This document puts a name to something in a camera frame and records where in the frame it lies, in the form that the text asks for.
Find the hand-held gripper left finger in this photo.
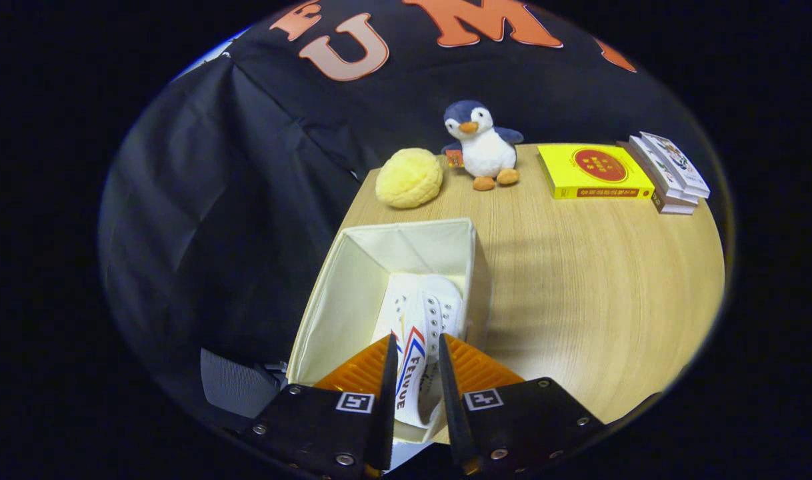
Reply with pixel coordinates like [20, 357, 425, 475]
[243, 335, 399, 479]

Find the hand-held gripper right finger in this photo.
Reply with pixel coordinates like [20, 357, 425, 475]
[437, 333, 606, 477]

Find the beige fabric storage box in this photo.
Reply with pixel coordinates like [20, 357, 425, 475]
[286, 218, 492, 444]

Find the grey chair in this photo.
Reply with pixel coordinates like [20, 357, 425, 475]
[201, 348, 287, 419]

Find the brown book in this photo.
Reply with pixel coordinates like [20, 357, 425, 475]
[616, 140, 697, 215]

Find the yellow book red circle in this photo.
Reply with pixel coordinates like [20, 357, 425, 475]
[537, 143, 655, 200]

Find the yellow plush bun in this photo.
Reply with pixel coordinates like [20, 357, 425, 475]
[375, 148, 443, 209]

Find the blue white penguin plush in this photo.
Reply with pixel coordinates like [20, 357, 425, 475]
[441, 100, 525, 192]

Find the white illustrated book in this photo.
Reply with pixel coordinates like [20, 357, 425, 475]
[639, 131, 711, 199]

